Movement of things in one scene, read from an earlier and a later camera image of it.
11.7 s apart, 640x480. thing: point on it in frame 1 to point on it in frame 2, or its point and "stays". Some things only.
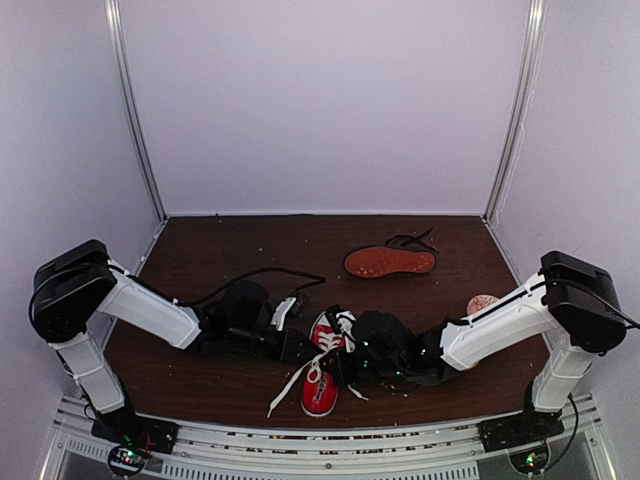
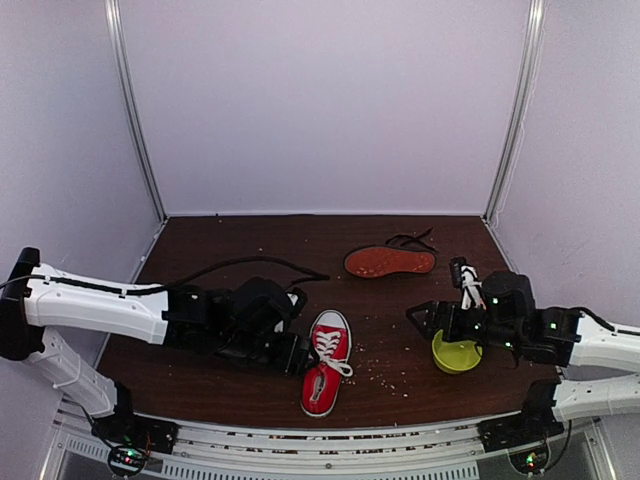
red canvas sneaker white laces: x=357 y=393 to x=329 y=359
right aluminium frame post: x=523 y=112 stays
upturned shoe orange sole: x=400 y=253 stays
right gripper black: x=347 y=377 to x=437 y=310
